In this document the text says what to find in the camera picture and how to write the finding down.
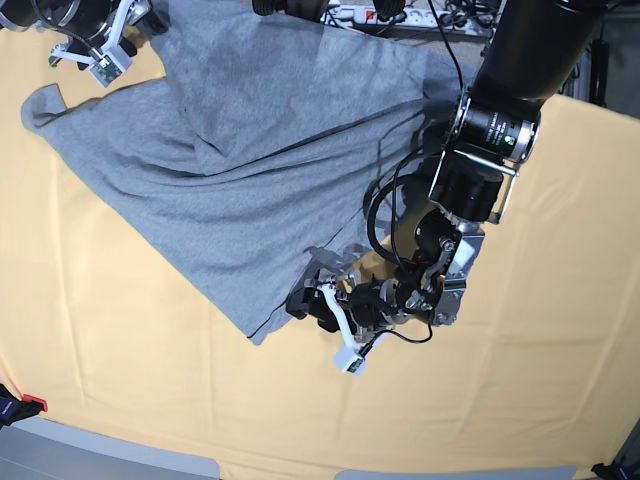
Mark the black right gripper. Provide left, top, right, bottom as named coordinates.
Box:
left=119, top=1, right=169, bottom=35

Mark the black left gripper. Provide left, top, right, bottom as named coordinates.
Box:
left=285, top=271, right=409, bottom=344

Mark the grey t-shirt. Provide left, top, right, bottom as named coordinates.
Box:
left=21, top=1, right=460, bottom=344

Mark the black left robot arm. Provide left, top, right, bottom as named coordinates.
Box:
left=285, top=1, right=614, bottom=353

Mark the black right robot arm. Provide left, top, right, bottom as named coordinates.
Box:
left=1, top=0, right=169, bottom=43

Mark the yellow table cloth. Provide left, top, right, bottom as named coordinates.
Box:
left=1, top=32, right=639, bottom=479

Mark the red and black clamp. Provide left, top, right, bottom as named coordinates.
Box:
left=0, top=385, right=48, bottom=427

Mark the white power strip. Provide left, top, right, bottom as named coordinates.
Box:
left=320, top=1, right=500, bottom=36

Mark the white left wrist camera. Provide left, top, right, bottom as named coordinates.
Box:
left=333, top=346, right=367, bottom=377

